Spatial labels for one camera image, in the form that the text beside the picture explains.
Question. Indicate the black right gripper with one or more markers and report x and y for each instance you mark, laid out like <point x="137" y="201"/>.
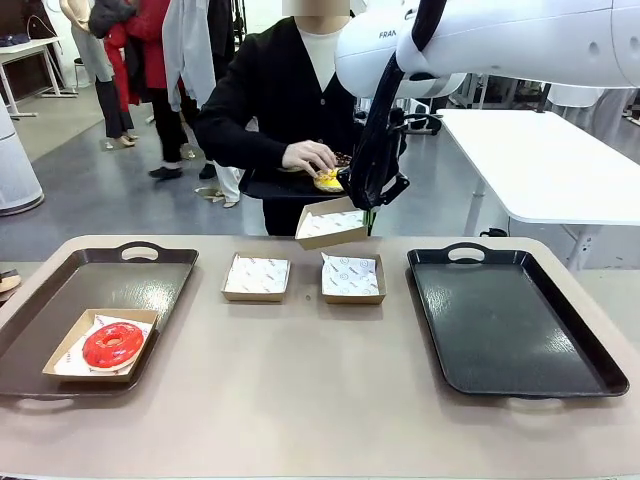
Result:
<point x="372" y="192"/>

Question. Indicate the chocolate sprinkled donut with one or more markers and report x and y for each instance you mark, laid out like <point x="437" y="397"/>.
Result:
<point x="342" y="159"/>

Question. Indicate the yellow topped donut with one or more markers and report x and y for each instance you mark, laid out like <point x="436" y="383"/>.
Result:
<point x="327" y="182"/>

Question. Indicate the white printed paper liner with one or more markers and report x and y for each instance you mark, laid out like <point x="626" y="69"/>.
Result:
<point x="350" y="275"/>
<point x="142" y="330"/>
<point x="335" y="222"/>
<point x="257" y="275"/>

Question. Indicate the brown cardboard food box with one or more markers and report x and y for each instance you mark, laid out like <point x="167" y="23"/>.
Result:
<point x="255" y="297"/>
<point x="75" y="335"/>
<point x="330" y="240"/>
<point x="355" y="299"/>

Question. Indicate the black tray with donuts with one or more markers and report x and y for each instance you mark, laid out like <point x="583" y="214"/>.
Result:
<point x="280" y="187"/>

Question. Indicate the red glazed donut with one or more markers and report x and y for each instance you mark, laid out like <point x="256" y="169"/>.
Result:
<point x="100" y="355"/>

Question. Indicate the person's right forearm black sleeve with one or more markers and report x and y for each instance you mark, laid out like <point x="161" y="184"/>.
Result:
<point x="240" y="137"/>

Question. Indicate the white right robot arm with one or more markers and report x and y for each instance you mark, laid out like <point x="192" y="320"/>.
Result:
<point x="525" y="40"/>

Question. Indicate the black plastic serving tray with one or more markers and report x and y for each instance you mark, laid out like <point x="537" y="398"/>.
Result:
<point x="500" y="320"/>

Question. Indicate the brown plastic serving tray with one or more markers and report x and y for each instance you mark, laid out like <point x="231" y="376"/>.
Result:
<point x="100" y="285"/>

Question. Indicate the person's right hand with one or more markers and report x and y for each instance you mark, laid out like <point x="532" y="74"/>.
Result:
<point x="307" y="155"/>

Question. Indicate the person in black cardigan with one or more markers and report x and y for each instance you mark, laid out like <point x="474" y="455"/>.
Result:
<point x="280" y="75"/>

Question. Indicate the white trousers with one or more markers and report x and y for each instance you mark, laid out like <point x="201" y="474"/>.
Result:
<point x="229" y="182"/>

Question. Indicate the large white table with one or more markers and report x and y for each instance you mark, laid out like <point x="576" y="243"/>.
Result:
<point x="540" y="160"/>

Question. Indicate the hanging black garment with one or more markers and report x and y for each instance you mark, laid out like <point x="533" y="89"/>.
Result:
<point x="222" y="30"/>

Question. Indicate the hanging light grey shirt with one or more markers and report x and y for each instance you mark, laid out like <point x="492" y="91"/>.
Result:
<point x="190" y="55"/>

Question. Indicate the mannequin in red coat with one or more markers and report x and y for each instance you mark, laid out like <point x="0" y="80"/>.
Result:
<point x="147" y="55"/>

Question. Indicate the white cylindrical appliance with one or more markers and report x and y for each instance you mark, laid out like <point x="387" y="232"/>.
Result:
<point x="15" y="170"/>

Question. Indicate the small white desk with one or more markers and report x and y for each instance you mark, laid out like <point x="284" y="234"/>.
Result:
<point x="30" y="47"/>

